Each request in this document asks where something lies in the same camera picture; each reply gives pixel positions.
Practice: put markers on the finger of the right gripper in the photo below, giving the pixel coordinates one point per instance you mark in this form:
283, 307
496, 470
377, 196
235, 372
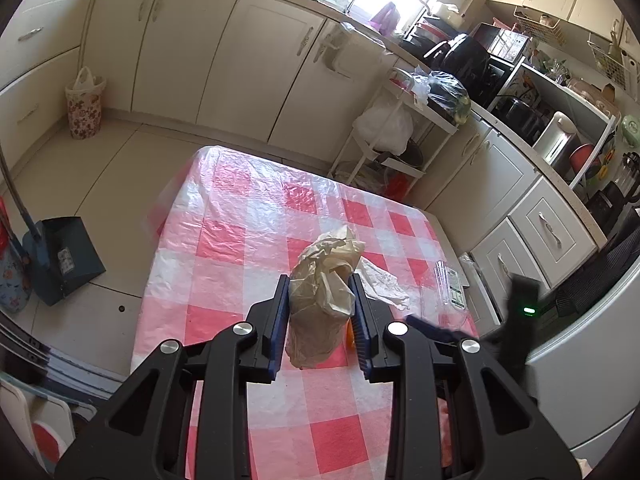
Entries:
434, 332

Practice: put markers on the dark bag of vegetables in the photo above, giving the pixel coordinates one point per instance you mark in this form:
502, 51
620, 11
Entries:
448, 97

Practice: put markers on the white refrigerator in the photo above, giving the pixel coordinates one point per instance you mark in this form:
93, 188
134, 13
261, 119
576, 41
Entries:
587, 377

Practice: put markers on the clear plastic bottle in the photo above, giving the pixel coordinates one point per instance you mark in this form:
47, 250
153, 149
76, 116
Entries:
450, 287

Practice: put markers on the white plastic bag on trolley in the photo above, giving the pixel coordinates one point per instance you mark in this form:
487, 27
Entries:
387, 124

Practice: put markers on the pink checkered plastic tablecloth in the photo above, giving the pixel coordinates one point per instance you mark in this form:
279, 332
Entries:
227, 227

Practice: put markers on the black blender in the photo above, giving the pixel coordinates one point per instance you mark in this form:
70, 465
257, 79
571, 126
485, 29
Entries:
606, 205

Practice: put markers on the black cooking pot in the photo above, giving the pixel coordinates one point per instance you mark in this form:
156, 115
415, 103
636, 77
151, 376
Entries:
520, 118

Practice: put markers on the red bowl on shelf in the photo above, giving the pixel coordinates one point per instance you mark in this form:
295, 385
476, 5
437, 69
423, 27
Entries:
579, 157

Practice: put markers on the orange peel piece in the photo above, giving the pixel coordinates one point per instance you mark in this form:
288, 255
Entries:
349, 336

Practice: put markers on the white electric kettle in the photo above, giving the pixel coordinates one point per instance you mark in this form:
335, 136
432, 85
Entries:
557, 142

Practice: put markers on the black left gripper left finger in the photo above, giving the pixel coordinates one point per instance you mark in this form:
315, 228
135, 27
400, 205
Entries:
184, 408

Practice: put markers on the black air fryer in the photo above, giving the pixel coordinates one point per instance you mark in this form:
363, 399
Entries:
464, 58

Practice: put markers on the beige plastic bag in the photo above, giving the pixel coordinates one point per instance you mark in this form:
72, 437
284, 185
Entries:
321, 302

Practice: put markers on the white metal trolley rack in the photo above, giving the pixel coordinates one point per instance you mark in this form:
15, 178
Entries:
409, 88

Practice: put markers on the floral fabric bag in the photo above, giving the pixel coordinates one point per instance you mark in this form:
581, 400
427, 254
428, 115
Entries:
15, 290

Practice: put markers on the dark teal dustpan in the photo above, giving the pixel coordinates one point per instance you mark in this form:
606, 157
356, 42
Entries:
61, 256

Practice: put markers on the white paper tissue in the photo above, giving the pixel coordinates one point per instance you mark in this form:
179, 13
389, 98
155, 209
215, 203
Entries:
381, 285

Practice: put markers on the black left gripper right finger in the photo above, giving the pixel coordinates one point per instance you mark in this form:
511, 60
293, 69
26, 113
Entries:
456, 412

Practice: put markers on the purple bottle by sink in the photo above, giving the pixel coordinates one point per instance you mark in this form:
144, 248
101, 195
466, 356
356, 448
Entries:
386, 20

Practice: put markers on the white shelf unit on counter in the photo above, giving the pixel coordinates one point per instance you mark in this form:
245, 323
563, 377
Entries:
546, 96

